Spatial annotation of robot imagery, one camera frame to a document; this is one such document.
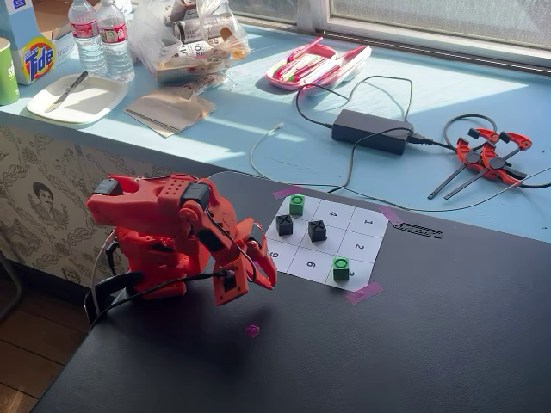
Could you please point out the green cup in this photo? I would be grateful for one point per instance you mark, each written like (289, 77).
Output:
(8, 73)

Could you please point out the small pink tape marker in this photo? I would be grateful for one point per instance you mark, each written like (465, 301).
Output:
(251, 330)

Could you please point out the clear plastic water bottle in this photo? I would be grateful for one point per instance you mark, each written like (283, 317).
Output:
(88, 43)
(116, 47)

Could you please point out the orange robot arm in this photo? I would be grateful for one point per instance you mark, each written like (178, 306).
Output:
(146, 195)

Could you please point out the plastic knife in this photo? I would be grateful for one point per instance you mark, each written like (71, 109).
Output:
(66, 92)

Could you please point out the white square plate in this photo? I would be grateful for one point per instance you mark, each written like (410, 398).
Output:
(86, 101)

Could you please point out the red bar clamp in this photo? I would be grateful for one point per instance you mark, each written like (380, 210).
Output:
(467, 150)
(499, 161)

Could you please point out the black power adapter brick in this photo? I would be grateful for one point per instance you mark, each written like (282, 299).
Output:
(372, 131)

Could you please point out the white window frame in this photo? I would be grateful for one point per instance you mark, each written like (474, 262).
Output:
(430, 38)

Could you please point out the purple tape piece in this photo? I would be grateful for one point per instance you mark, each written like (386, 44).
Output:
(286, 192)
(365, 292)
(390, 215)

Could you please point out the printed patterned panel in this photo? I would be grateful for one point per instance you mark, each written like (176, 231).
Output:
(43, 180)

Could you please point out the pink pencil case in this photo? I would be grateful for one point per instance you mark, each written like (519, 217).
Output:
(314, 66)

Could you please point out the green cube with circle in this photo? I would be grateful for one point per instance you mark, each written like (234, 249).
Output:
(296, 205)
(341, 268)

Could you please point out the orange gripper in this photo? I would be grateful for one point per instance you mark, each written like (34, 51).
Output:
(261, 256)

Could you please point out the black cube with cross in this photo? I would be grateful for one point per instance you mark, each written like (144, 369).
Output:
(317, 230)
(284, 225)

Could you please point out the brown paper napkins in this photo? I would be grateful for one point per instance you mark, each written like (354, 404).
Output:
(170, 109)

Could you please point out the clear plastic bag with food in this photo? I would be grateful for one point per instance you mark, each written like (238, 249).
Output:
(189, 38)

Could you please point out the Tide detergent cardboard box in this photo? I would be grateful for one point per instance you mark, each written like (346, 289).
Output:
(36, 60)

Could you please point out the black table clamp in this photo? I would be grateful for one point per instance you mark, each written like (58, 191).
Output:
(112, 281)

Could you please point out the black perforated strip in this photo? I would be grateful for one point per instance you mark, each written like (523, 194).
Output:
(418, 231)

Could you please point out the white numbered grid sheet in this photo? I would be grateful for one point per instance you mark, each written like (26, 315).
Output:
(348, 241)

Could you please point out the orange wrist camera housing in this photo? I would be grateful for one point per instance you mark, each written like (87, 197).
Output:
(230, 290)

